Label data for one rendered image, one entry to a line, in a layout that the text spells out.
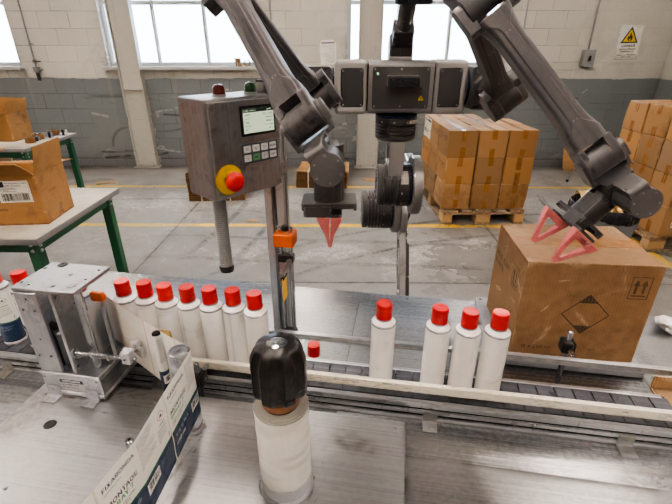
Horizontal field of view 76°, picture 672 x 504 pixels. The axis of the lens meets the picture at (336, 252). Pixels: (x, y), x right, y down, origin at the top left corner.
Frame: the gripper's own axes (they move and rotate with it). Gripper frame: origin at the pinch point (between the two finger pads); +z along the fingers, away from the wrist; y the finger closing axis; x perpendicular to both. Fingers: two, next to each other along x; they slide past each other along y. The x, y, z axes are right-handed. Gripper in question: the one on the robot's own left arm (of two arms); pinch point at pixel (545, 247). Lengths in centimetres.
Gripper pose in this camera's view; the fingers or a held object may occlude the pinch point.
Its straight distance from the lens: 101.1
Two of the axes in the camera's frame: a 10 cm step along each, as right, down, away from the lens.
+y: 0.1, 4.4, -9.0
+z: -6.3, 7.0, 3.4
